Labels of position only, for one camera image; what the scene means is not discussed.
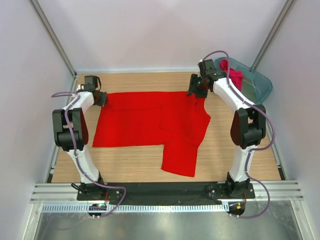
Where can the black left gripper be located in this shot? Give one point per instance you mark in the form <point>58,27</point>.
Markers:
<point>103,99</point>

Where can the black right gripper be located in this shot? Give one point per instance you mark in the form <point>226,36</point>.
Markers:
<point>192,89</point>

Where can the red t shirt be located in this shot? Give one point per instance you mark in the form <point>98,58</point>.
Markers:
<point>173,119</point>

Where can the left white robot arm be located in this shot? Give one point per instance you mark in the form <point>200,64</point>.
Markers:
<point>71,132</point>

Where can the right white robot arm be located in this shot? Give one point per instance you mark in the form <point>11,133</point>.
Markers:
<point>248,126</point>

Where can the magenta t shirt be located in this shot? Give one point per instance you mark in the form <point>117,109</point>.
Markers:
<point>235,76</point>

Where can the teal plastic bin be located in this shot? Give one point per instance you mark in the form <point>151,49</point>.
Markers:
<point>255,86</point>

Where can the left aluminium corner post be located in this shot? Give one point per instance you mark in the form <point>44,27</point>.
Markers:
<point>52,35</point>

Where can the aluminium corner post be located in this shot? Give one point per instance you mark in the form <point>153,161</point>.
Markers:
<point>276,26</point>
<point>52,35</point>

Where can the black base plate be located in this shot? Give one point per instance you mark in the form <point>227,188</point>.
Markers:
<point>194,193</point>

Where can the aluminium front rail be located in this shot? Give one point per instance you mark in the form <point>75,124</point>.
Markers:
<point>279,190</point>

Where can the right aluminium corner post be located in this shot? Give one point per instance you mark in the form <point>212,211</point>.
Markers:
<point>276,26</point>

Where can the white slotted cable duct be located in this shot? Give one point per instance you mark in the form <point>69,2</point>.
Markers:
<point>100,208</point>

